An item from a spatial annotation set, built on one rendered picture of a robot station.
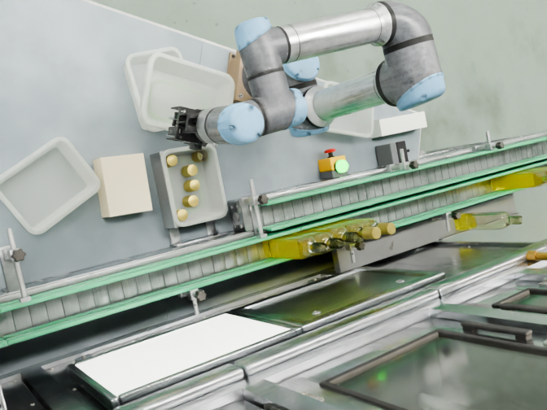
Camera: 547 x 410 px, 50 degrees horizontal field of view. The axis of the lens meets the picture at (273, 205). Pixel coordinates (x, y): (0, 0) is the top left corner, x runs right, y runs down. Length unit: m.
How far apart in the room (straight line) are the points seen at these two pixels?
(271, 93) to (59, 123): 0.73
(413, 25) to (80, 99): 0.90
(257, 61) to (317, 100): 0.49
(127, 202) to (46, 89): 0.37
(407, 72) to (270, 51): 0.36
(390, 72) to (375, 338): 0.60
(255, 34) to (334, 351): 0.64
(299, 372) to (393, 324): 0.26
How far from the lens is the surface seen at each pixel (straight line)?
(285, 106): 1.15
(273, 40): 1.17
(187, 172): 1.72
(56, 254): 1.66
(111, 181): 1.63
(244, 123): 1.08
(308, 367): 1.19
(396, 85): 1.39
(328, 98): 1.58
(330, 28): 1.25
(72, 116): 1.70
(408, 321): 1.36
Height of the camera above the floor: 2.38
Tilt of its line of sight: 58 degrees down
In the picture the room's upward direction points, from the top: 85 degrees clockwise
